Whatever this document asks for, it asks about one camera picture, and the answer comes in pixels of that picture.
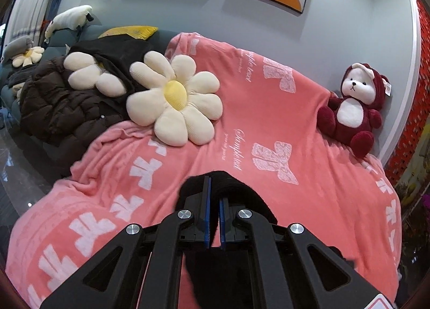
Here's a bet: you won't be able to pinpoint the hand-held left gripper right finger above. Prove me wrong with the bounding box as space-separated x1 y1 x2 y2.
219 197 396 309

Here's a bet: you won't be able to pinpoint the yellow and purple flowers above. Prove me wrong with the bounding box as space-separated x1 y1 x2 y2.
396 165 430 263

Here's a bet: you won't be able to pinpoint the small cream flower pillow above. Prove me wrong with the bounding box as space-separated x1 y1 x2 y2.
12 46 45 68

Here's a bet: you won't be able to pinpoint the black knit garment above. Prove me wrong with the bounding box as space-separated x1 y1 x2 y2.
175 170 357 309

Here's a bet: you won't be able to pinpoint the red patterned wall panel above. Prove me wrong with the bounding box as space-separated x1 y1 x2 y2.
383 0 430 189

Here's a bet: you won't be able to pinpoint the black coat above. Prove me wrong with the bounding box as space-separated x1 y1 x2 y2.
67 35 155 118

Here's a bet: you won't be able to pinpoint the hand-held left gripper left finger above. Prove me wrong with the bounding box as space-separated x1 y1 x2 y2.
40 176 212 309

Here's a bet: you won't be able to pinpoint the grey plush cushion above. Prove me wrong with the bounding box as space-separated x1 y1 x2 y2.
1 35 34 61

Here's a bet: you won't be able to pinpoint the light striped curtain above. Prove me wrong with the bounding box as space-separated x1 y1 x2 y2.
7 0 73 51

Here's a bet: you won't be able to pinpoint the dark grey garment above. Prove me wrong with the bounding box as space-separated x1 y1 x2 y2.
7 64 38 95

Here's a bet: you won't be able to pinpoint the pink printed blanket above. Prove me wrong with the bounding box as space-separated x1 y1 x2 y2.
5 31 402 309

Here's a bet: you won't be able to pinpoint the white plush animal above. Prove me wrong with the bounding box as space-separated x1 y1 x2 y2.
44 5 94 44

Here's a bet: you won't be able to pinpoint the dark red plush bear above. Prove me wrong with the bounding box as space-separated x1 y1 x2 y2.
317 62 392 159

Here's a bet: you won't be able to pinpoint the large cream flower pillow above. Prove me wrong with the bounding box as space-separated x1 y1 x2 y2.
126 50 224 147

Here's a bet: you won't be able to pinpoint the brown puffer jacket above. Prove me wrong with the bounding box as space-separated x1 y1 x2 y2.
19 56 128 148

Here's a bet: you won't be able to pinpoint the yellow cushion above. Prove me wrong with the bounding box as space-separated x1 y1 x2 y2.
97 26 159 41

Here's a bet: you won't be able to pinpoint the teal sofa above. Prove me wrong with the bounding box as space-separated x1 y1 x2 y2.
0 22 111 125

